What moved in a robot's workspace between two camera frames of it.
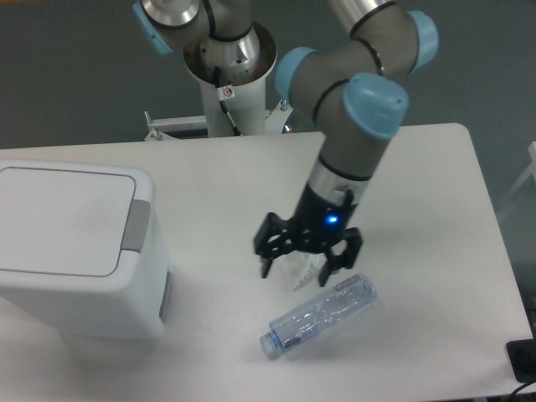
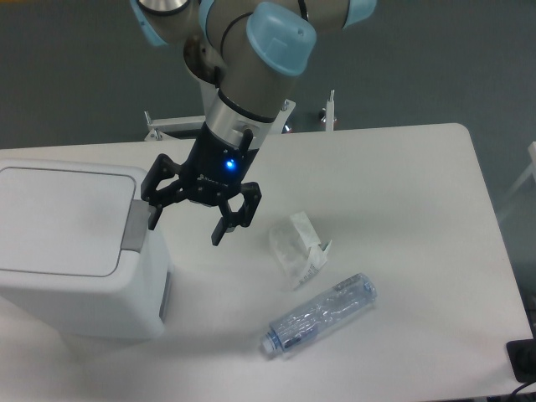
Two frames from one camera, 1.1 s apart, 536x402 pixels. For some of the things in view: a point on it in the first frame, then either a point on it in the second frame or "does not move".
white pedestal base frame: x=162 y=129 does not move
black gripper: x=318 y=218 → x=214 y=169
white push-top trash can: x=83 y=249 does not move
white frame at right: x=532 y=149 does not move
